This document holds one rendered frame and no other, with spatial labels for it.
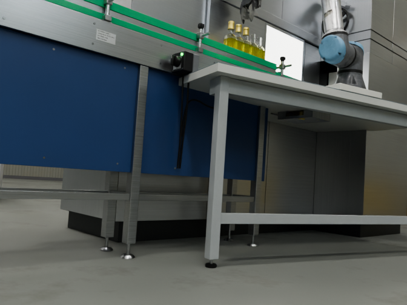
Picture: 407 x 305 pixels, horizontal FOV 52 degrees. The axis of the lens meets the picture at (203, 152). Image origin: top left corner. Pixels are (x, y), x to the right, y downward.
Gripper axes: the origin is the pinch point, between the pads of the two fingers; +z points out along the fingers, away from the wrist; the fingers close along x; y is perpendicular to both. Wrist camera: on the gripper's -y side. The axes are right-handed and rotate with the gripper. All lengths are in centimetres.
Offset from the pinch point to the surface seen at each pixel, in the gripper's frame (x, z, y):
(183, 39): -14, 29, -54
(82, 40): -17, 43, -100
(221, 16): 11.9, -2.7, -8.1
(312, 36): 14, -17, 84
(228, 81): -44, 51, -53
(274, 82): -51, 49, -36
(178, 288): -59, 121, -83
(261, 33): 12.4, -3.0, 27.3
